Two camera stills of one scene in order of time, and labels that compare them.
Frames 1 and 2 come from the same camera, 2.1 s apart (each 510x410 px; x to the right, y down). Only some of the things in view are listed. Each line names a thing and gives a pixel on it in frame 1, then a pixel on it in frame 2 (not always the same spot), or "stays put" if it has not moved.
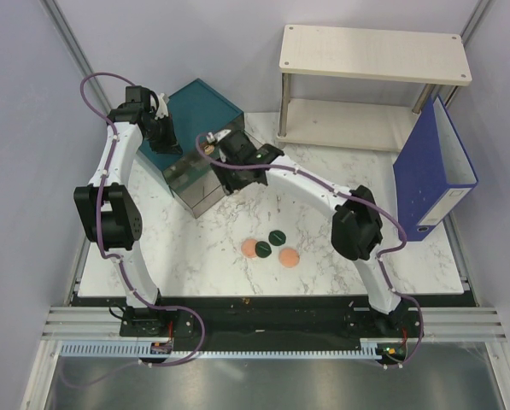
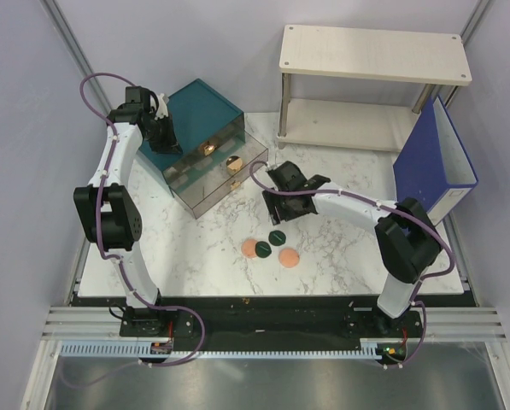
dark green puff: x=262 y=248 stays put
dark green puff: x=277 y=237 stays put
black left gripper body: x=162 y=130 stays put
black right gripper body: x=230 y=180 -> x=285 y=208
